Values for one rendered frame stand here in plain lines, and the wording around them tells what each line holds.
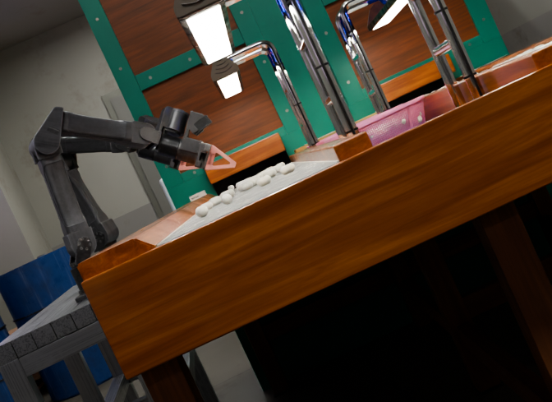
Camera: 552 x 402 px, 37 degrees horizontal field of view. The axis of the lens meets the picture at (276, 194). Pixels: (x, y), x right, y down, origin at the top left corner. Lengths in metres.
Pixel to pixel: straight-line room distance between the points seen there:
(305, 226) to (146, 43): 1.98
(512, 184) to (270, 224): 0.36
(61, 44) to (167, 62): 6.29
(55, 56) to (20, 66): 0.38
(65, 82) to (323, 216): 8.13
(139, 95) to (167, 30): 0.26
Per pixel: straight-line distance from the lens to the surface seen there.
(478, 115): 1.23
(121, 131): 2.12
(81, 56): 9.26
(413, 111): 1.94
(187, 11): 1.30
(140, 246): 1.23
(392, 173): 1.20
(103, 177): 9.12
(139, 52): 3.09
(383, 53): 3.09
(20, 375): 1.83
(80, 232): 2.05
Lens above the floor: 0.79
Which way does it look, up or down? 2 degrees down
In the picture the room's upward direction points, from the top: 25 degrees counter-clockwise
